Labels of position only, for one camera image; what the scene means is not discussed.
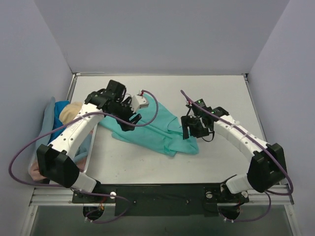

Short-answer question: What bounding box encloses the teal t shirt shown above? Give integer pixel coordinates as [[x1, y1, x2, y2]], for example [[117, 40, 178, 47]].
[[99, 103, 199, 157]]

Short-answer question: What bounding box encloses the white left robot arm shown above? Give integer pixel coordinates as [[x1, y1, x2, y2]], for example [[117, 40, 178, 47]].
[[36, 80, 149, 203]]

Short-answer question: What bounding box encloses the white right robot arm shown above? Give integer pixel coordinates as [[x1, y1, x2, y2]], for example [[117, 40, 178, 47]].
[[181, 99, 287, 201]]

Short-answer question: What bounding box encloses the light blue t shirt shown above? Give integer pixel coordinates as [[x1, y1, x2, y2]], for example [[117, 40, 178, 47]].
[[40, 97, 92, 163]]

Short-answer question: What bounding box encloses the white laundry bin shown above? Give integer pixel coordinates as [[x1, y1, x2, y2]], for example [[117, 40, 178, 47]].
[[29, 118, 99, 182]]

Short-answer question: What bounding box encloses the pink t shirt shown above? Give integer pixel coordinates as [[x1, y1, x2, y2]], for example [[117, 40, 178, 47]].
[[28, 157, 87, 181]]

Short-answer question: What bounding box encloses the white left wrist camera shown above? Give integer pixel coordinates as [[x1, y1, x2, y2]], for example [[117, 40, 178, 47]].
[[130, 91, 149, 112]]

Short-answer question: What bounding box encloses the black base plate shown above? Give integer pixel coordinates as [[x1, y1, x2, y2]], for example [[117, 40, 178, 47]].
[[72, 183, 249, 218]]

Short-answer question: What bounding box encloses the aluminium frame rail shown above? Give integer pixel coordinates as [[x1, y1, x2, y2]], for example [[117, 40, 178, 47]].
[[30, 187, 294, 206]]

